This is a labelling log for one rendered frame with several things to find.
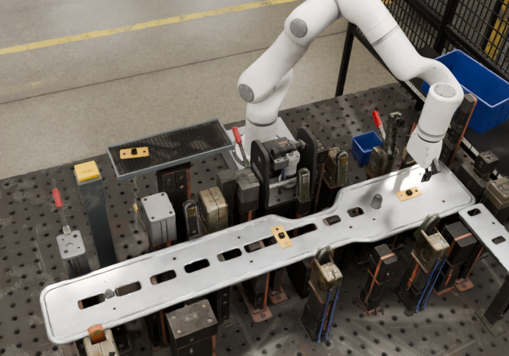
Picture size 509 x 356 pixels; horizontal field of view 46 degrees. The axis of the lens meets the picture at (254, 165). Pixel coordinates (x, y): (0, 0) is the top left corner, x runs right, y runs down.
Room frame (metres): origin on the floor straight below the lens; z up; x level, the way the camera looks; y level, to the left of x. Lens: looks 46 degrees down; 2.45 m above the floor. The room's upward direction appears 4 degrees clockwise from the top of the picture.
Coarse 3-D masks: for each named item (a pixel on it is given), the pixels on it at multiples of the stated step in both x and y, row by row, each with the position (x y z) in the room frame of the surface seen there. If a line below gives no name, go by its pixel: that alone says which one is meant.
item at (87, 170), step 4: (80, 164) 1.20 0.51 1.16; (84, 164) 1.21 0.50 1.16; (88, 164) 1.21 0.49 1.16; (92, 164) 1.21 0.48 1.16; (76, 168) 1.19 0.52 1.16; (80, 168) 1.19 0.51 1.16; (84, 168) 1.19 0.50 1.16; (88, 168) 1.19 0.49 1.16; (92, 168) 1.19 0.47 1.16; (96, 168) 1.19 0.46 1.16; (76, 172) 1.18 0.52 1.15; (80, 172) 1.17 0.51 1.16; (84, 172) 1.18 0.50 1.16; (88, 172) 1.18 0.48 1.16; (92, 172) 1.18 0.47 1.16; (96, 172) 1.18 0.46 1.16; (80, 176) 1.16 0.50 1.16; (84, 176) 1.16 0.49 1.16; (88, 176) 1.16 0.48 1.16; (92, 176) 1.16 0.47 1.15; (96, 176) 1.17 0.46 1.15; (80, 180) 1.15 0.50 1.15
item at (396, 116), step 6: (390, 114) 1.46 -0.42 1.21; (396, 114) 1.47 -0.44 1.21; (390, 120) 1.45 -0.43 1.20; (396, 120) 1.45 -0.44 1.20; (402, 120) 1.43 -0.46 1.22; (390, 126) 1.45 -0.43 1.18; (396, 126) 1.46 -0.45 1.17; (390, 132) 1.44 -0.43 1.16; (396, 132) 1.45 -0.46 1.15; (390, 138) 1.44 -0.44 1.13; (396, 138) 1.45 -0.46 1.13; (384, 144) 1.45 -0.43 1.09; (390, 144) 1.45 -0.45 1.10; (396, 144) 1.45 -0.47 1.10; (384, 150) 1.44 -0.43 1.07
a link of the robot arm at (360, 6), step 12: (336, 0) 1.57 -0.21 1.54; (348, 0) 1.47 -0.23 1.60; (360, 0) 1.46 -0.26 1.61; (372, 0) 1.46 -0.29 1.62; (348, 12) 1.46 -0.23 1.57; (360, 12) 1.44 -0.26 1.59; (372, 12) 1.43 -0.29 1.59; (384, 12) 1.44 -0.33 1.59; (360, 24) 1.44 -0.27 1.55; (372, 24) 1.42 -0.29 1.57; (384, 24) 1.42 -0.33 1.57; (396, 24) 1.43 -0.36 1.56; (372, 36) 1.41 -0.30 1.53
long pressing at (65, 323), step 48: (384, 192) 1.32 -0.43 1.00; (432, 192) 1.33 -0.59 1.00; (192, 240) 1.07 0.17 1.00; (240, 240) 1.09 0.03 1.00; (336, 240) 1.11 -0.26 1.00; (48, 288) 0.88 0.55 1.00; (96, 288) 0.89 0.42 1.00; (144, 288) 0.90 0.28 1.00; (192, 288) 0.91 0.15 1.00; (48, 336) 0.74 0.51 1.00
